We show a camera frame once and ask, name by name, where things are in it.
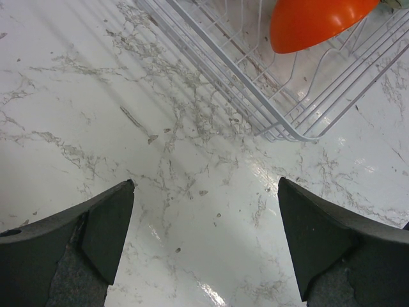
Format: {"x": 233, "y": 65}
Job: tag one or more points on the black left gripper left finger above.
{"x": 69, "y": 258}

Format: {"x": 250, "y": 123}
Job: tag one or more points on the solid orange bowl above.
{"x": 300, "y": 24}

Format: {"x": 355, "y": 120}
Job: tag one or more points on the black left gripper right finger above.
{"x": 339, "y": 257}

